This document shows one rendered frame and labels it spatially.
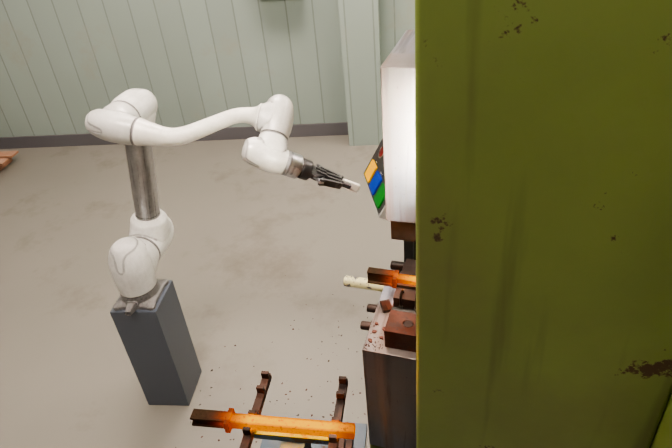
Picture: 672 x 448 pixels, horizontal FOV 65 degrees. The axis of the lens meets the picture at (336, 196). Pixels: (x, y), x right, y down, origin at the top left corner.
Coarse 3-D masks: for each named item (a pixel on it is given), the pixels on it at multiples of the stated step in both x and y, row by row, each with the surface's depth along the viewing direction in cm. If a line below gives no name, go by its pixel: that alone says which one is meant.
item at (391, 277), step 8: (368, 272) 159; (376, 272) 159; (384, 272) 159; (392, 272) 158; (368, 280) 162; (376, 280) 161; (384, 280) 160; (392, 280) 157; (400, 280) 157; (408, 280) 156
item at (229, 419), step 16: (192, 416) 129; (208, 416) 129; (224, 416) 128; (240, 416) 128; (256, 416) 128; (272, 416) 128; (288, 432) 126; (304, 432) 125; (320, 432) 124; (336, 432) 123; (352, 432) 122
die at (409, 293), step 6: (408, 264) 167; (414, 264) 167; (402, 270) 163; (408, 270) 163; (414, 270) 163; (396, 288) 156; (402, 288) 156; (408, 288) 156; (414, 288) 155; (396, 294) 154; (402, 294) 154; (408, 294) 154; (414, 294) 153; (396, 300) 153; (402, 300) 152; (408, 300) 152; (414, 300) 151; (408, 306) 153; (414, 306) 152
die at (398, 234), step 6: (396, 222) 138; (402, 222) 138; (396, 228) 139; (402, 228) 139; (408, 228) 138; (414, 228) 138; (396, 234) 140; (402, 234) 140; (408, 234) 139; (414, 234) 139; (408, 240) 140; (414, 240) 140
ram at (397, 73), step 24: (408, 48) 121; (384, 72) 112; (408, 72) 111; (384, 96) 115; (408, 96) 114; (384, 120) 118; (408, 120) 116; (384, 144) 122; (408, 144) 120; (384, 168) 125; (408, 168) 123; (408, 192) 126; (408, 216) 130
